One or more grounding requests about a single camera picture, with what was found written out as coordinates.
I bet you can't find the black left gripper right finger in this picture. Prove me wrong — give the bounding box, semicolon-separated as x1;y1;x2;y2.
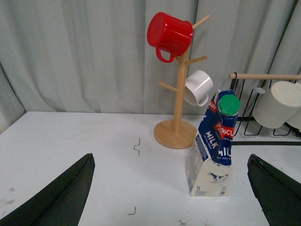
247;154;301;226

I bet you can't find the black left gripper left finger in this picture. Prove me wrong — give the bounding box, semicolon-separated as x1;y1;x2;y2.
0;153;95;226

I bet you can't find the blue white milk carton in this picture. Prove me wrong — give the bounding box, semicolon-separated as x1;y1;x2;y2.
185;89;241;197

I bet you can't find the cream cup at edge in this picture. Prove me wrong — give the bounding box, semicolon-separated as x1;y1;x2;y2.
286;82;301;130

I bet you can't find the cream ribbed cup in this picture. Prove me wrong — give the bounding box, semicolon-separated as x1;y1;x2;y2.
253;81;301;129

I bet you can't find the wooden mug tree stand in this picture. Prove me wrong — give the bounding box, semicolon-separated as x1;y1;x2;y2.
153;15;210;149

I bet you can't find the wooden rack dowel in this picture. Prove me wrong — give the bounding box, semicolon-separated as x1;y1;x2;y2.
229;73;301;81

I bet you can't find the white mug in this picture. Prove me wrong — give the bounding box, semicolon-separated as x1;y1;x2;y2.
184;70;214;106

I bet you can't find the red mug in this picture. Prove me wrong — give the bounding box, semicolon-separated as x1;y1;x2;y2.
147;12;193;63

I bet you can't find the black wire rack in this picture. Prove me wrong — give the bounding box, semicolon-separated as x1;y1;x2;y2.
230;79;301;146

